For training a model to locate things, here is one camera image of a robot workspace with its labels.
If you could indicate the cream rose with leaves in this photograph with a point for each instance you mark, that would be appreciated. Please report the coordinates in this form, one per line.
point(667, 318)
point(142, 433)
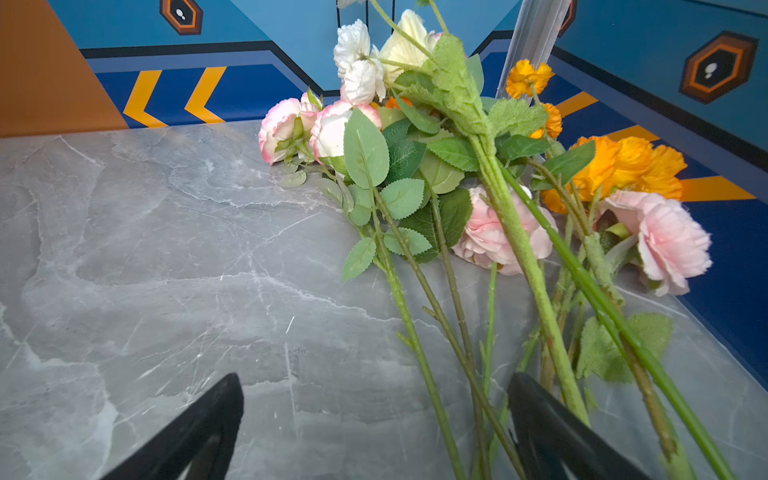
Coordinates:
point(581, 287)

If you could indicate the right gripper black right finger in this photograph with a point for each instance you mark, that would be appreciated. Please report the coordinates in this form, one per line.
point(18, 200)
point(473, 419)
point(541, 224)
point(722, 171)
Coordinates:
point(554, 444)

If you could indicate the pink rose spray with leaves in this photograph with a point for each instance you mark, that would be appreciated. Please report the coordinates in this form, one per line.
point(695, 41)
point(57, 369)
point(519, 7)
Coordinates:
point(400, 185)

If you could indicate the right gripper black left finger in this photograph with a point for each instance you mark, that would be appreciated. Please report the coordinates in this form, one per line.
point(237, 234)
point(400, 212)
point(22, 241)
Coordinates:
point(198, 444)

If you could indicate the orange flower stem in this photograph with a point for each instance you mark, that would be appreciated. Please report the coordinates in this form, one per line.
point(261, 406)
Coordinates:
point(630, 164)

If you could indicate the white poppy fuzzy green stem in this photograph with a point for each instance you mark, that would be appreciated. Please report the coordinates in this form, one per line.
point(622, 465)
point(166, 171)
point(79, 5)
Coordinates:
point(433, 71)

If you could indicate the aluminium corner post right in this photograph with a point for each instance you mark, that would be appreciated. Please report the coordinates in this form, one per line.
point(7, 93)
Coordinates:
point(537, 28)

